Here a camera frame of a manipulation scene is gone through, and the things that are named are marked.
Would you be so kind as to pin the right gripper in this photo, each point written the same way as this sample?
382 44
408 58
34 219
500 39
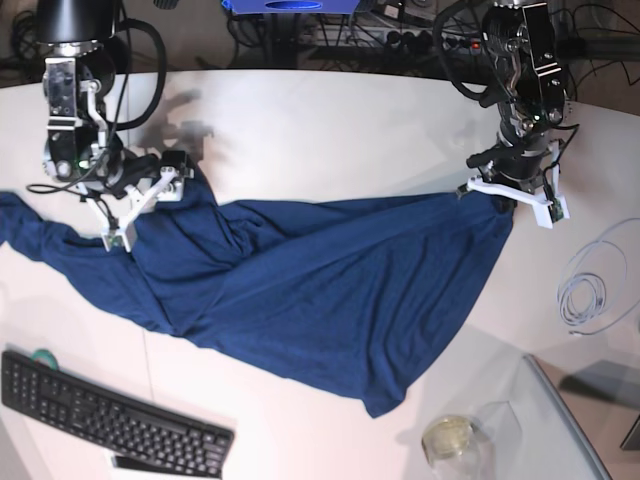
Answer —
135 168

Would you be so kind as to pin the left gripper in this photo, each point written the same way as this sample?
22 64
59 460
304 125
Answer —
513 164

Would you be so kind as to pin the dark blue t-shirt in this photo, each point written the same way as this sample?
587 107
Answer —
357 298

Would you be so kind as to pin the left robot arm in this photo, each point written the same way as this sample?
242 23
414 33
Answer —
527 86

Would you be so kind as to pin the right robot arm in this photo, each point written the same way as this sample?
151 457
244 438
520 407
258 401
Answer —
83 152

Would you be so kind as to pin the green tape roll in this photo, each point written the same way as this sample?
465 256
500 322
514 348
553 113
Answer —
46 358

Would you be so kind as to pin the white power strip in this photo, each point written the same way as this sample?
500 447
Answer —
357 36

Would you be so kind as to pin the blue box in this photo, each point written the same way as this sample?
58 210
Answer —
291 6

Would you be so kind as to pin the clear glass jar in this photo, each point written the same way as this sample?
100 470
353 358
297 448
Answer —
451 448

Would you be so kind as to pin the black computer keyboard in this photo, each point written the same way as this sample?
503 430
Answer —
156 439

